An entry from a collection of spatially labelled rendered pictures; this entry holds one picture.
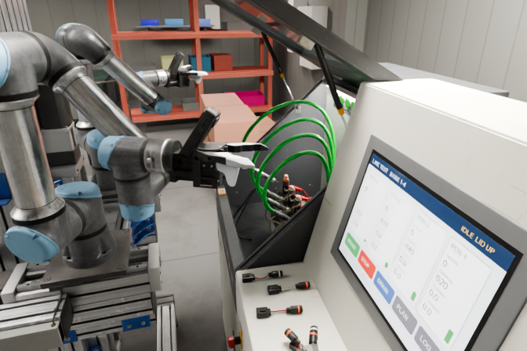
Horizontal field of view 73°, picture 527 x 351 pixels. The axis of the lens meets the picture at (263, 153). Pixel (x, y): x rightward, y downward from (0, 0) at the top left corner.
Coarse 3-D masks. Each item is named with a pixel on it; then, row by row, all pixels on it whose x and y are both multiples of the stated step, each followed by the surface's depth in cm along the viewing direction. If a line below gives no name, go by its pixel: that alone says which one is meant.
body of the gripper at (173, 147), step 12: (168, 144) 73; (180, 144) 77; (204, 144) 74; (216, 144) 74; (168, 156) 72; (180, 156) 73; (192, 156) 73; (168, 168) 73; (180, 168) 74; (192, 168) 74; (204, 168) 71; (216, 168) 71; (192, 180) 76; (204, 180) 73; (216, 180) 71
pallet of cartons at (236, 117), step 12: (204, 96) 413; (216, 96) 413; (228, 96) 413; (204, 108) 387; (216, 108) 362; (228, 108) 362; (240, 108) 362; (228, 120) 322; (240, 120) 322; (252, 120) 322; (264, 120) 439; (216, 132) 316; (228, 132) 319; (240, 132) 322; (252, 132) 324; (264, 132) 393
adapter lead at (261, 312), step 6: (294, 306) 94; (300, 306) 94; (258, 312) 92; (264, 312) 92; (270, 312) 92; (276, 312) 94; (282, 312) 94; (288, 312) 93; (294, 312) 93; (300, 312) 93
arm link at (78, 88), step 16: (32, 32) 80; (48, 48) 80; (64, 48) 86; (64, 64) 83; (80, 64) 86; (48, 80) 83; (64, 80) 83; (80, 80) 85; (64, 96) 86; (80, 96) 85; (96, 96) 86; (80, 112) 87; (96, 112) 85; (112, 112) 87; (96, 128) 88; (112, 128) 86; (128, 128) 88
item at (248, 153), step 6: (228, 144) 77; (234, 144) 77; (240, 144) 77; (246, 144) 77; (252, 144) 77; (258, 144) 78; (228, 150) 77; (234, 150) 76; (240, 150) 76; (246, 150) 77; (252, 150) 78; (258, 150) 78; (240, 156) 78; (246, 156) 79; (252, 156) 79; (246, 168) 79
